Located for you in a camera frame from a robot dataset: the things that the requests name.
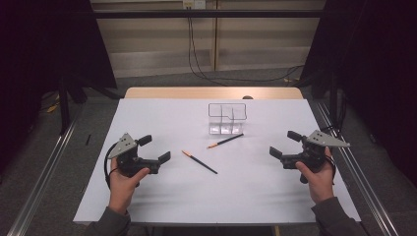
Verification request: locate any black floor cable bundle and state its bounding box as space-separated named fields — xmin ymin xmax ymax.
xmin=323 ymin=92 xmax=349 ymax=151

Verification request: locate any hand-held gripper cable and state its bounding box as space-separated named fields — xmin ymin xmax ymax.
xmin=103 ymin=142 xmax=120 ymax=191
xmin=324 ymin=153 xmax=337 ymax=186

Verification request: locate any wooden table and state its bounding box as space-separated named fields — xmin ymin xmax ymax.
xmin=123 ymin=86 xmax=304 ymax=100

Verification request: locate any person's right hand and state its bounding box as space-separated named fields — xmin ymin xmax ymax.
xmin=295 ymin=147 xmax=335 ymax=205

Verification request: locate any black pencil with orange end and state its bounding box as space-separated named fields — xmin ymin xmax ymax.
xmin=181 ymin=149 xmax=219 ymax=175
xmin=207 ymin=133 xmax=245 ymax=149

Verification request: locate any left hand-held gripper cable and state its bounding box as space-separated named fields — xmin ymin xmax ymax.
xmin=103 ymin=142 xmax=120 ymax=191

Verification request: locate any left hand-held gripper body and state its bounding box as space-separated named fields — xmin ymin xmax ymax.
xmin=107 ymin=132 xmax=162 ymax=179

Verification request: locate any black horizontal metal bar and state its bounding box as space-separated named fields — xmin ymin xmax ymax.
xmin=92 ymin=9 xmax=324 ymax=19

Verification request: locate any white table cover sheet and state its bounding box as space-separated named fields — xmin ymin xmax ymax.
xmin=72 ymin=97 xmax=362 ymax=227

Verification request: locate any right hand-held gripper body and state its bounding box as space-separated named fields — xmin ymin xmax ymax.
xmin=280 ymin=129 xmax=351 ymax=185

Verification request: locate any person's left hand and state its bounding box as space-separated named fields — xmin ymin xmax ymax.
xmin=107 ymin=156 xmax=151 ymax=215

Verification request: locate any right hand-held gripper cable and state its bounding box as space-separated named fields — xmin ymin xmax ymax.
xmin=324 ymin=153 xmax=337 ymax=186

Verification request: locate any clear acrylic pen holder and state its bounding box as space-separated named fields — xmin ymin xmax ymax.
xmin=208 ymin=102 xmax=248 ymax=136

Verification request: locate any black wall cable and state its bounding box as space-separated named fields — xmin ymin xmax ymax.
xmin=187 ymin=8 xmax=230 ymax=87
xmin=190 ymin=16 xmax=306 ymax=84

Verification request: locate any white wall outlet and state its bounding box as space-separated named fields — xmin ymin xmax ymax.
xmin=182 ymin=0 xmax=207 ymax=10

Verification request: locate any aluminium floor rail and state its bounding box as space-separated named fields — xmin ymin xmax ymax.
xmin=6 ymin=107 xmax=85 ymax=236
xmin=316 ymin=101 xmax=399 ymax=236

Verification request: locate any black curtain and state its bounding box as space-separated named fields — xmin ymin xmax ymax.
xmin=0 ymin=0 xmax=118 ymax=171
xmin=299 ymin=0 xmax=417 ymax=188

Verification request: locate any black metal stand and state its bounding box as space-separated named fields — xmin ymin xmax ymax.
xmin=328 ymin=70 xmax=339 ymax=127
xmin=58 ymin=73 xmax=87 ymax=136

